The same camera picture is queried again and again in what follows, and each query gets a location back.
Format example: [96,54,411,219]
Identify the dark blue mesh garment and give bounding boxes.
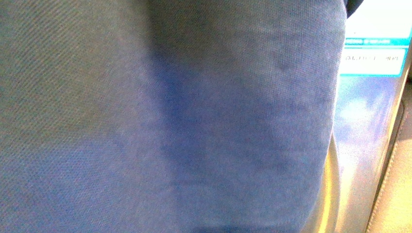
[0,0,361,233]

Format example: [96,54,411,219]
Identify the brown leather sofa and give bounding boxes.
[366,77,412,233]

